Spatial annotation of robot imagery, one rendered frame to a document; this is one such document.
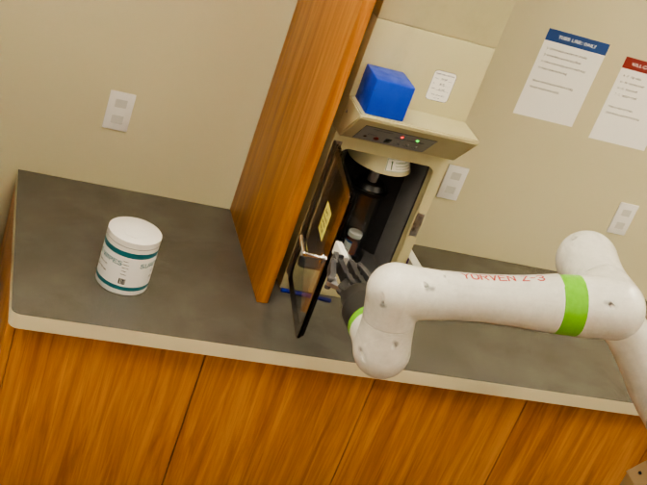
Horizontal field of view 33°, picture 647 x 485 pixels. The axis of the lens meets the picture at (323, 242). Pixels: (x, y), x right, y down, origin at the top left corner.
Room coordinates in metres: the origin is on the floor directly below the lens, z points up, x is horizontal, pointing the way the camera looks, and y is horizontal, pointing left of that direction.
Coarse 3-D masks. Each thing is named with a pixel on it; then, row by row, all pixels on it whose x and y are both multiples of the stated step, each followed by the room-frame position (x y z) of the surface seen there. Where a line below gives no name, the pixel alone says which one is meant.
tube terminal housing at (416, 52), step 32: (384, 32) 2.54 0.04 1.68; (416, 32) 2.57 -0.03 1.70; (384, 64) 2.55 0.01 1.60; (416, 64) 2.58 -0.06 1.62; (448, 64) 2.61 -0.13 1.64; (480, 64) 2.64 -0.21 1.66; (416, 96) 2.59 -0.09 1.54; (320, 160) 2.56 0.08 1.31; (416, 160) 2.61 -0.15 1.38; (448, 160) 2.65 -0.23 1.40; (288, 256) 2.54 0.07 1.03; (288, 288) 2.53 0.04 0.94
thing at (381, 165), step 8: (352, 152) 2.64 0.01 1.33; (360, 152) 2.63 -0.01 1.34; (360, 160) 2.62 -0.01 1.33; (368, 160) 2.61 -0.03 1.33; (376, 160) 2.61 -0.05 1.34; (384, 160) 2.61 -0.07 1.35; (392, 160) 2.62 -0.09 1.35; (400, 160) 2.63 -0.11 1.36; (368, 168) 2.60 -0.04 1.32; (376, 168) 2.60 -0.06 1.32; (384, 168) 2.61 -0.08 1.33; (392, 168) 2.61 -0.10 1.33; (400, 168) 2.63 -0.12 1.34; (408, 168) 2.66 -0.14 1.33; (400, 176) 2.63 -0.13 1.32
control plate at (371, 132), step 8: (368, 128) 2.46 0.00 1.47; (376, 128) 2.46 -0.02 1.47; (360, 136) 2.50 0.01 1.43; (368, 136) 2.50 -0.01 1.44; (376, 136) 2.50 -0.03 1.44; (384, 136) 2.50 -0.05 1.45; (392, 136) 2.50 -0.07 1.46; (400, 136) 2.50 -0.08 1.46; (408, 136) 2.50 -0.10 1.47; (392, 144) 2.54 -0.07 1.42; (400, 144) 2.54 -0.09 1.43; (416, 144) 2.54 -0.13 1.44; (424, 144) 2.54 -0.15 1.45; (432, 144) 2.54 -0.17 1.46
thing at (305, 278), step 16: (336, 160) 2.45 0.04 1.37; (336, 176) 2.39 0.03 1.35; (320, 192) 2.49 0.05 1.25; (336, 192) 2.34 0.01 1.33; (320, 208) 2.44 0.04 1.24; (336, 208) 2.29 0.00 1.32; (336, 224) 2.25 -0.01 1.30; (320, 240) 2.33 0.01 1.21; (336, 240) 2.22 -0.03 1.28; (304, 272) 2.36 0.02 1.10; (320, 272) 2.23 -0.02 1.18; (304, 288) 2.31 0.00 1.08; (304, 304) 2.26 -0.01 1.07; (304, 320) 2.22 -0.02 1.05
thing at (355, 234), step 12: (372, 192) 2.64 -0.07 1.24; (384, 192) 2.67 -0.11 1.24; (360, 204) 2.64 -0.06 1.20; (372, 204) 2.65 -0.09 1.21; (360, 216) 2.64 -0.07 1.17; (372, 216) 2.66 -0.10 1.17; (348, 228) 2.64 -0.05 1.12; (360, 228) 2.64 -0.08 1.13; (348, 240) 2.64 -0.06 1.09; (360, 240) 2.65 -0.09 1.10; (348, 252) 2.64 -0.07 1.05; (360, 252) 2.67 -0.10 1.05
